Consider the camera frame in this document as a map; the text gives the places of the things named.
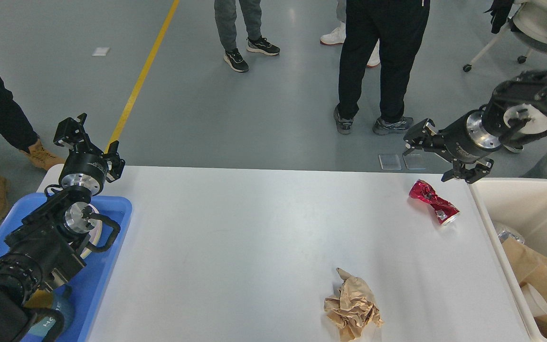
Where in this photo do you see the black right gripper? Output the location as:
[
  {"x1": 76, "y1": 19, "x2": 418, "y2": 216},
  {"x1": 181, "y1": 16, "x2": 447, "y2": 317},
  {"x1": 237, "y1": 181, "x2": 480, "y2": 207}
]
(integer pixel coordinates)
[{"x1": 403, "y1": 110, "x2": 502, "y2": 184}]

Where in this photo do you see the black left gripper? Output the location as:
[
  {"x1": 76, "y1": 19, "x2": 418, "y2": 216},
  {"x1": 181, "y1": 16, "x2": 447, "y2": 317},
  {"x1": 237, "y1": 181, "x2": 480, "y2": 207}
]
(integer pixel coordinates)
[{"x1": 53, "y1": 113, "x2": 126, "y2": 196}]

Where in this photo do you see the red small object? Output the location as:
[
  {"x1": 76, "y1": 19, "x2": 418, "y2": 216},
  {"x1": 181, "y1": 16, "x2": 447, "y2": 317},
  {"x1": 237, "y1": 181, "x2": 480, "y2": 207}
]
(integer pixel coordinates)
[{"x1": 408, "y1": 179, "x2": 460, "y2": 227}]

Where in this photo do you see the foil bag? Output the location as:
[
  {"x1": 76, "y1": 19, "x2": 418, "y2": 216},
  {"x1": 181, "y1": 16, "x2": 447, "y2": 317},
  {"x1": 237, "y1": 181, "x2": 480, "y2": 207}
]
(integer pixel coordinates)
[{"x1": 493, "y1": 222, "x2": 525, "y2": 244}]

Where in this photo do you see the white paper cup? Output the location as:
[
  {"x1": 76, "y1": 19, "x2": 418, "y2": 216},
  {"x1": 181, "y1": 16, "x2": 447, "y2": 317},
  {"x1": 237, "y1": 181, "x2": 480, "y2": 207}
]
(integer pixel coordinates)
[{"x1": 521, "y1": 283, "x2": 547, "y2": 317}]

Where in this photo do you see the brown paper ball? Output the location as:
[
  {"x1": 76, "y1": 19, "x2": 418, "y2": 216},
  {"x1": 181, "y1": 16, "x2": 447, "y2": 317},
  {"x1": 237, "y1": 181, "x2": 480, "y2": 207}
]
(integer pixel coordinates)
[{"x1": 323, "y1": 267, "x2": 384, "y2": 342}]

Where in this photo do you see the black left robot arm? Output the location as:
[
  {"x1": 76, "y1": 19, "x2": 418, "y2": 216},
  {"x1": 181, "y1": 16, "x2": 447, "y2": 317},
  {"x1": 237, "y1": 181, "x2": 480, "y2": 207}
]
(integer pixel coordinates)
[{"x1": 0, "y1": 113, "x2": 125, "y2": 342}]

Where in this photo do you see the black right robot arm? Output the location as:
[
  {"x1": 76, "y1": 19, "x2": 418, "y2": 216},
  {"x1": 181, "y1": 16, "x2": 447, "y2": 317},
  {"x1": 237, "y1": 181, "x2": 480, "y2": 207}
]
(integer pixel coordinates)
[{"x1": 404, "y1": 70, "x2": 547, "y2": 184}]

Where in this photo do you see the clear floor plate right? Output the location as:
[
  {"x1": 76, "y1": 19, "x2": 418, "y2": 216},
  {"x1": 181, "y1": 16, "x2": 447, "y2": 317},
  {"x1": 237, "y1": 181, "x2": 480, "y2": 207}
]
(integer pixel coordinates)
[{"x1": 402, "y1": 153, "x2": 427, "y2": 170}]

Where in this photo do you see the clear floor plate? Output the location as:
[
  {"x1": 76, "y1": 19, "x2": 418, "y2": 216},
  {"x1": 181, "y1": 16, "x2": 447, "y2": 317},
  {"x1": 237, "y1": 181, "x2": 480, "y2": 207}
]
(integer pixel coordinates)
[
  {"x1": 378, "y1": 154, "x2": 402, "y2": 171},
  {"x1": 402, "y1": 153, "x2": 427, "y2": 170}
]

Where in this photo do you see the clear floor plate left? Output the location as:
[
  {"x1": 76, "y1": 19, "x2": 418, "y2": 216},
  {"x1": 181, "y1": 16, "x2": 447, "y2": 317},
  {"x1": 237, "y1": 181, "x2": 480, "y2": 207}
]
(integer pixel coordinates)
[{"x1": 378, "y1": 154, "x2": 402, "y2": 171}]

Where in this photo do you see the cream plastic bin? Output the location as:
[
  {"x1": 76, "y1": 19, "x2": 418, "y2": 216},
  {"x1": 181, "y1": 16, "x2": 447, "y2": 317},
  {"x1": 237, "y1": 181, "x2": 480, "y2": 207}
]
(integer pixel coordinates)
[{"x1": 470, "y1": 178, "x2": 547, "y2": 342}]

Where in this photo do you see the person in grey sneakers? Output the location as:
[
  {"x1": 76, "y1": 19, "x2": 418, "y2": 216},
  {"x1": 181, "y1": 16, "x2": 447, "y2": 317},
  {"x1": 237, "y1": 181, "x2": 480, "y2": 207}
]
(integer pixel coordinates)
[{"x1": 333, "y1": 0, "x2": 431, "y2": 136}]

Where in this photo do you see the blue plastic tray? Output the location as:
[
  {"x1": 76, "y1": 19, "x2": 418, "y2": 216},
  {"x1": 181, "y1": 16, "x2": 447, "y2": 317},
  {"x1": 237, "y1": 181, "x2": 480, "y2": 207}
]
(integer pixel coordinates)
[{"x1": 0, "y1": 193, "x2": 132, "y2": 342}]

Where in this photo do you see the black jacket on chair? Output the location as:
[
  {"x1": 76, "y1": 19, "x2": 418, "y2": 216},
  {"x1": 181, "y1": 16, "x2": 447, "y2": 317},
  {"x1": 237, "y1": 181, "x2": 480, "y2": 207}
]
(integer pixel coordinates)
[{"x1": 484, "y1": 0, "x2": 514, "y2": 34}]

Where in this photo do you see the teal HOME mug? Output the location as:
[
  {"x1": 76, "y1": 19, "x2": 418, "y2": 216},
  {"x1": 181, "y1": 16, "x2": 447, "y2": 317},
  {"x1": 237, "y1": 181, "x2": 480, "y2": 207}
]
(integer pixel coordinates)
[{"x1": 29, "y1": 292, "x2": 75, "y2": 337}]

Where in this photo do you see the white office chair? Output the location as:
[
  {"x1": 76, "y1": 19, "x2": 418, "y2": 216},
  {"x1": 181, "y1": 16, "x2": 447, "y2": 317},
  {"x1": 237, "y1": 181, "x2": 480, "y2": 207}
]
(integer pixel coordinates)
[{"x1": 462, "y1": 0, "x2": 547, "y2": 72}]

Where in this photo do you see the person in white sneakers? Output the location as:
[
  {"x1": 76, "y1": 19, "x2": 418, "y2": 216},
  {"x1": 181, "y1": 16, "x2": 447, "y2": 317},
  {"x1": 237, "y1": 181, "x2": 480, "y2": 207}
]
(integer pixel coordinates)
[{"x1": 320, "y1": 0, "x2": 380, "y2": 68}]

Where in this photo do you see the person in black sneakers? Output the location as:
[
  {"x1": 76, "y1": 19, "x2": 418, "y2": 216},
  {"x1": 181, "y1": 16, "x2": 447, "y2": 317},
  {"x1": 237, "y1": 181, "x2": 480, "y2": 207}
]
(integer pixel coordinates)
[{"x1": 214, "y1": 0, "x2": 281, "y2": 73}]

